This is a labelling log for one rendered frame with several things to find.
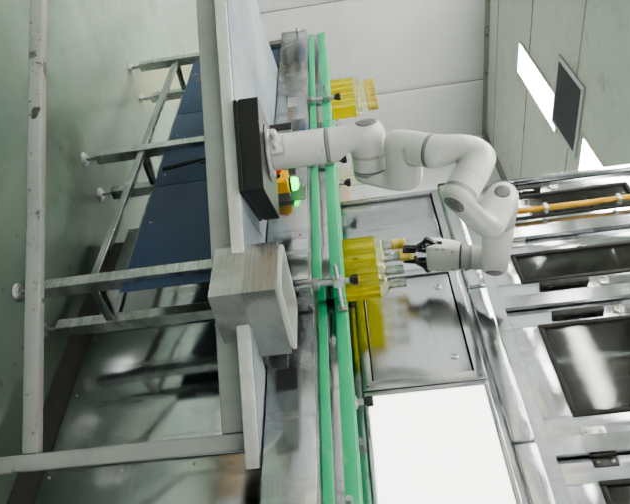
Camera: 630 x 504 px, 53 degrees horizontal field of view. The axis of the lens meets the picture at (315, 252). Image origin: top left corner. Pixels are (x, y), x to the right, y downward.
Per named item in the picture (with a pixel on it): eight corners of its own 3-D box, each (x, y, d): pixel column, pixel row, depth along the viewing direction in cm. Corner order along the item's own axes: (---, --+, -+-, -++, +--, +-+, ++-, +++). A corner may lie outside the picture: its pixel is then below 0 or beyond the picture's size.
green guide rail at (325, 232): (313, 283, 171) (342, 279, 170) (312, 280, 170) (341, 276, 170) (308, 36, 305) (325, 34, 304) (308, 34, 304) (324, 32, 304)
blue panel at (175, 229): (139, 333, 190) (278, 317, 187) (119, 292, 179) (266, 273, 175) (203, 95, 312) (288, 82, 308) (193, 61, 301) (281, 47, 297)
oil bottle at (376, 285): (319, 305, 186) (391, 297, 184) (316, 292, 183) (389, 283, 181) (318, 292, 191) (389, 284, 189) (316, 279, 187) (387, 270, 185)
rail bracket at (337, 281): (317, 316, 173) (363, 311, 172) (308, 271, 162) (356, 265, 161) (317, 308, 175) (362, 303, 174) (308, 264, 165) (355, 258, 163)
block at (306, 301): (291, 315, 172) (316, 312, 172) (285, 290, 166) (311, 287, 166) (291, 305, 175) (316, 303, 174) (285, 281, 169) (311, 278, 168)
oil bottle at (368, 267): (318, 292, 191) (389, 284, 189) (316, 278, 187) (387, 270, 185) (318, 280, 195) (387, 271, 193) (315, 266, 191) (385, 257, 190)
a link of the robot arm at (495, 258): (483, 202, 167) (480, 238, 185) (480, 245, 162) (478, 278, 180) (516, 203, 165) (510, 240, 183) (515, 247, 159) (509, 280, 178)
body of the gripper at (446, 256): (465, 261, 194) (428, 259, 197) (465, 235, 188) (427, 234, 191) (463, 277, 189) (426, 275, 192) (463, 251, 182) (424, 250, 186)
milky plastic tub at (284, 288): (262, 357, 155) (297, 353, 155) (242, 292, 141) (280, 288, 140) (265, 307, 169) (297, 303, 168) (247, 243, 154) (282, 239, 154)
